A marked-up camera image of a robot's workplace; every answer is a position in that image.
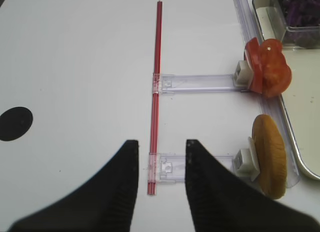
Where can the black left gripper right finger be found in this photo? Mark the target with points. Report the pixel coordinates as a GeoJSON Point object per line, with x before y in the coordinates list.
{"type": "Point", "coordinates": [220, 201]}

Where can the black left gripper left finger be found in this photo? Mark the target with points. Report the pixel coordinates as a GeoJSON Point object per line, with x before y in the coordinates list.
{"type": "Point", "coordinates": [105, 202]}

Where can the white tomato pusher block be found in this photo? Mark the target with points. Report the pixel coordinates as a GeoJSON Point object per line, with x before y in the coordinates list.
{"type": "Point", "coordinates": [243, 75]}

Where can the tomato slice rear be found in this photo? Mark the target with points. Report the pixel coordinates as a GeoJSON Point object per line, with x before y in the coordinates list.
{"type": "Point", "coordinates": [251, 52]}

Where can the white left bun pusher block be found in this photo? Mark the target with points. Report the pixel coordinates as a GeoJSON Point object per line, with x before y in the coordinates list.
{"type": "Point", "coordinates": [245, 163]}

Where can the clear left lower pusher track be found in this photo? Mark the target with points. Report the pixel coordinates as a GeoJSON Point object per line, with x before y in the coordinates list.
{"type": "Point", "coordinates": [167, 168]}

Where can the clear pusher track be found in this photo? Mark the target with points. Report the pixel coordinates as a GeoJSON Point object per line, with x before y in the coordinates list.
{"type": "Point", "coordinates": [178, 84]}
{"type": "Point", "coordinates": [167, 168]}

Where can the bun bottom standing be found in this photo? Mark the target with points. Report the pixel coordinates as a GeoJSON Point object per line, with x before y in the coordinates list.
{"type": "Point", "coordinates": [271, 154]}

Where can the clear left upper pusher track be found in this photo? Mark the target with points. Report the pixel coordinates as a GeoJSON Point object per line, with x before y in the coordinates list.
{"type": "Point", "coordinates": [178, 84]}

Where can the black round table hole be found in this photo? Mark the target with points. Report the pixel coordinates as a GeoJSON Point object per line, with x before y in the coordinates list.
{"type": "Point", "coordinates": [14, 123]}

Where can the metal tray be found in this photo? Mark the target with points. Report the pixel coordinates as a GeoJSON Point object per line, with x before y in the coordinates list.
{"type": "Point", "coordinates": [300, 102]}

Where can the clear salad container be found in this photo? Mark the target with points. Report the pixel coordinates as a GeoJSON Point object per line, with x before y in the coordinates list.
{"type": "Point", "coordinates": [278, 24]}

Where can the purple cabbage pile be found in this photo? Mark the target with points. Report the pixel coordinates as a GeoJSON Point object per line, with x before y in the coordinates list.
{"type": "Point", "coordinates": [302, 18]}

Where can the red left rail strip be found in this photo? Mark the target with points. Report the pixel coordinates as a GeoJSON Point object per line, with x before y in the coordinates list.
{"type": "Point", "coordinates": [154, 126]}

